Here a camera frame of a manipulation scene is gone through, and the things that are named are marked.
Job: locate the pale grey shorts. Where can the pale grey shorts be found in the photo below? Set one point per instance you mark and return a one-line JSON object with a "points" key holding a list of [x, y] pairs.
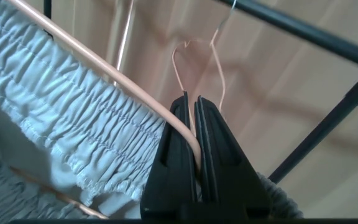
{"points": [[73, 109]]}

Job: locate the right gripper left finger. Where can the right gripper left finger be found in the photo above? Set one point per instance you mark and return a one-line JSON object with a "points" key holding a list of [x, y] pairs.
{"points": [[169, 186]]}

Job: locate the pink clothes hanger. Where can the pink clothes hanger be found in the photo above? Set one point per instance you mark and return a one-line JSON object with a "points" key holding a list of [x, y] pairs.
{"points": [[217, 63], [104, 67]]}

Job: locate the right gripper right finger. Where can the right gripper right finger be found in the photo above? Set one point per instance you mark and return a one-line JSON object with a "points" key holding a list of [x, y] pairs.
{"points": [[235, 193]]}

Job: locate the black clothes rack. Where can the black clothes rack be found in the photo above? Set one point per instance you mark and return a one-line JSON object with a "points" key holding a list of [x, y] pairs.
{"points": [[306, 32]]}

